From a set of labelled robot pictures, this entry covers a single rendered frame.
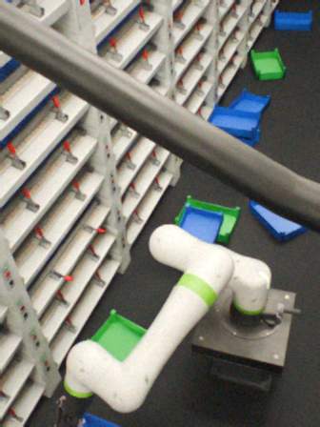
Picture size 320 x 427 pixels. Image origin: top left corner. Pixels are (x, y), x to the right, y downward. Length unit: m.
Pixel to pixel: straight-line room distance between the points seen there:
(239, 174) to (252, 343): 1.75
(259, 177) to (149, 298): 2.30
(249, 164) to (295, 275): 2.40
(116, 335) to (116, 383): 1.08
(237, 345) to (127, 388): 0.71
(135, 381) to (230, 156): 1.15
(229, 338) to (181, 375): 0.40
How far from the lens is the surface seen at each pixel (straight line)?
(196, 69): 3.22
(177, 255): 1.55
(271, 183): 0.29
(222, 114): 3.52
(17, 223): 1.81
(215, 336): 2.02
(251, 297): 1.93
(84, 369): 1.43
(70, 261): 2.15
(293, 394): 2.34
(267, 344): 2.02
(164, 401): 2.30
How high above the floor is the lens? 2.07
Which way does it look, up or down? 45 degrees down
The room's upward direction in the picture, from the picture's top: 5 degrees counter-clockwise
